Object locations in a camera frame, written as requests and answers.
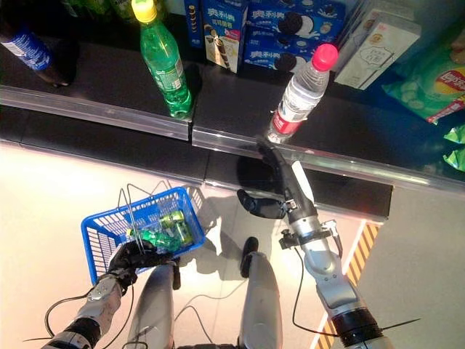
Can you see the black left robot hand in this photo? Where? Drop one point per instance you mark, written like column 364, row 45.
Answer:
column 134, row 258

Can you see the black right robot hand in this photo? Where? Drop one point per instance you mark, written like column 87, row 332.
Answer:
column 299, row 196

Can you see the green Sprite bottle yellow cap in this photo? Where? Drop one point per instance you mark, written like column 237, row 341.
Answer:
column 160, row 240
column 163, row 62

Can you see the blue plastic shopping basket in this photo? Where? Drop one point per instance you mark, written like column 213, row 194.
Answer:
column 94, row 240

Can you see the water bottle red label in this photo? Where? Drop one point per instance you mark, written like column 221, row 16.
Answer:
column 301, row 94

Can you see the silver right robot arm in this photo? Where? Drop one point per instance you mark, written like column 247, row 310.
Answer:
column 327, row 269

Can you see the silver left robot leg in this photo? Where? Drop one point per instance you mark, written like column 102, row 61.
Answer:
column 154, row 309

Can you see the silver robot leg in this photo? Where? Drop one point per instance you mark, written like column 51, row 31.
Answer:
column 261, row 298
column 154, row 309

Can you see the silver right robot leg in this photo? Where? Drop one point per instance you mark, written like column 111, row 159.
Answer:
column 261, row 298

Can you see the dark robot pelvis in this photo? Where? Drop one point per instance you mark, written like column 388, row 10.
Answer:
column 207, row 346

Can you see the blue Oreo cookie box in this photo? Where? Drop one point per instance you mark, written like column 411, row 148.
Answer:
column 269, row 56

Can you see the green snack bag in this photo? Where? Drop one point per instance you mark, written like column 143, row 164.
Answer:
column 457, row 135
column 456, row 160
column 428, row 83

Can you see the cream carton round logo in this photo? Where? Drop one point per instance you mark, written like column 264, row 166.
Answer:
column 378, row 54

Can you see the blue red carton multipack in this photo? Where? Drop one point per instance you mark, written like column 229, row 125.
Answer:
column 298, row 22

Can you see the blue white carton box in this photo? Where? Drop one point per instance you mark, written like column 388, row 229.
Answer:
column 192, row 25

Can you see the white striped box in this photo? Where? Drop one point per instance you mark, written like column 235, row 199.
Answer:
column 385, row 7

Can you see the Pepsi bottle blue cap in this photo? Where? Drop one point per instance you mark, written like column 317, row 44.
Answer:
column 32, row 51

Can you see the black shelf board clear rail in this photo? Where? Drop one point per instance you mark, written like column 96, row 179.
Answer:
column 236, row 109
column 109, row 80

